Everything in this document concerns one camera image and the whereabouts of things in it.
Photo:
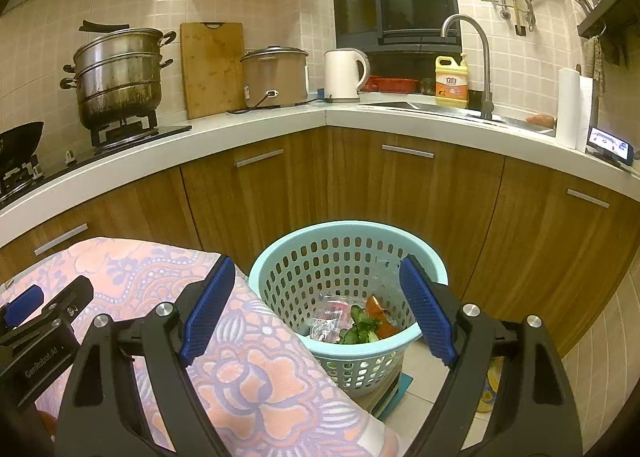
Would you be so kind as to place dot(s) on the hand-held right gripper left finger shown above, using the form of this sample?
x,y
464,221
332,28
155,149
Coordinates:
x,y
210,312

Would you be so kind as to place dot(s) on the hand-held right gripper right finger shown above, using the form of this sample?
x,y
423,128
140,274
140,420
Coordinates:
x,y
425,312

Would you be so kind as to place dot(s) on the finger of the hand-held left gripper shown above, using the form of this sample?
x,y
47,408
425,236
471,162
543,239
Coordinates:
x,y
72,297
22,306

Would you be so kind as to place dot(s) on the green vegetable leaves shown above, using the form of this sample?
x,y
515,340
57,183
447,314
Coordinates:
x,y
362,329

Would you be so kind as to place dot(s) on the clear plastic wrapper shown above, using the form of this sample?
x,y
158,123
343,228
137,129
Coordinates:
x,y
325,317

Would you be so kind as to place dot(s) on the light blue plastic basket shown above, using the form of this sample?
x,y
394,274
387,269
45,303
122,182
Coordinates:
x,y
350,228

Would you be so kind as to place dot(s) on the pink floral cloth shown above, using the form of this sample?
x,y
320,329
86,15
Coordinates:
x,y
260,387

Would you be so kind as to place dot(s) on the teal flat board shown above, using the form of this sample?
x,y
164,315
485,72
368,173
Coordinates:
x,y
392,397

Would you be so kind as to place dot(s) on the yellow oil bottle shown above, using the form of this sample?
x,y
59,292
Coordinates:
x,y
490,387

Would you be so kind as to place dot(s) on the wooden base cabinet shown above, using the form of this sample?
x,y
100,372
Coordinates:
x,y
440,187

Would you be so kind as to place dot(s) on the black wok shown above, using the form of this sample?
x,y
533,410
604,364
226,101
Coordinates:
x,y
20,142

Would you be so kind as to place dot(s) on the black glass gas stove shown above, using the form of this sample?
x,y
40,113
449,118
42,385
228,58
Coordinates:
x,y
167,129

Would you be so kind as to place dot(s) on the steel sink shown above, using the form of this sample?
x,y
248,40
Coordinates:
x,y
450,112

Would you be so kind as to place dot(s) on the steel steamer pot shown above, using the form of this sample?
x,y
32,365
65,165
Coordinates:
x,y
120,82

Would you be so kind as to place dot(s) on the orange lump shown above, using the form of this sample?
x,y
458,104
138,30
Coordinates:
x,y
540,120

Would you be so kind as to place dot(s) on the small glass cup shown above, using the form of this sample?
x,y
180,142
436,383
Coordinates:
x,y
426,86

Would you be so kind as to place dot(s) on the yellow detergent bottle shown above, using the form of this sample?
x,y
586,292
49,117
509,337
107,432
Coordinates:
x,y
451,84

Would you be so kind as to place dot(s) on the red plastic tray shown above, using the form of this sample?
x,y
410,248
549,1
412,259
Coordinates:
x,y
392,84

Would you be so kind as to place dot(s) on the steel kitchen faucet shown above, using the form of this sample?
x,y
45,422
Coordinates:
x,y
486,87

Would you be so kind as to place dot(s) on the wooden cutting board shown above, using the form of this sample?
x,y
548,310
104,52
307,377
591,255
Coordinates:
x,y
210,72

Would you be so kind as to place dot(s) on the brown rice cooker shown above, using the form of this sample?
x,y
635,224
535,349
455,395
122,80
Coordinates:
x,y
275,79

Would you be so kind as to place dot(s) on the white electric kettle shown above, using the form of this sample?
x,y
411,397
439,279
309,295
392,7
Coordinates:
x,y
342,77

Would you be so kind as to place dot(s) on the smartphone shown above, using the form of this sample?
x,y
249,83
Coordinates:
x,y
610,144

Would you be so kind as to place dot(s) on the white paper towel roll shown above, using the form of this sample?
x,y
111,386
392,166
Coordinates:
x,y
569,107

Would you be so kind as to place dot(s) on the hanging dish cloth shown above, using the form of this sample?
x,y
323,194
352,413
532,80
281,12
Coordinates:
x,y
594,67

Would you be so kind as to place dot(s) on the dark wall rack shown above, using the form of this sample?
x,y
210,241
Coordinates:
x,y
605,12

